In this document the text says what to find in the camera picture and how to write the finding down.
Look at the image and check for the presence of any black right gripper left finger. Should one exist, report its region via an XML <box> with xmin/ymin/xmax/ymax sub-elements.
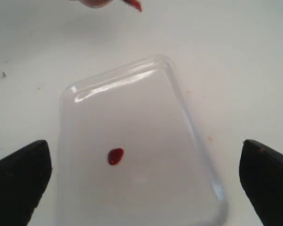
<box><xmin>0</xmin><ymin>140</ymin><xmax>52</xmax><ymax>226</ymax></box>

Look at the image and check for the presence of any red ketchup blob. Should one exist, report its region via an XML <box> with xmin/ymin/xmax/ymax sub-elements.
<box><xmin>107</xmin><ymin>148</ymin><xmax>124</xmax><ymax>166</ymax></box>

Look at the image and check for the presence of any red ketchup squeeze bottle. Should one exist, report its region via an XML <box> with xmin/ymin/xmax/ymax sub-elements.
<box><xmin>68</xmin><ymin>0</ymin><xmax>143</xmax><ymax>12</ymax></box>

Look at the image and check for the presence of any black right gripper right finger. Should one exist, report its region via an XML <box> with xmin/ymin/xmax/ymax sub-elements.
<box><xmin>239</xmin><ymin>139</ymin><xmax>283</xmax><ymax>226</ymax></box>

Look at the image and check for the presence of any white rectangular tray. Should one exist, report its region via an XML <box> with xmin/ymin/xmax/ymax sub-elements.
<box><xmin>56</xmin><ymin>56</ymin><xmax>228</xmax><ymax>226</ymax></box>

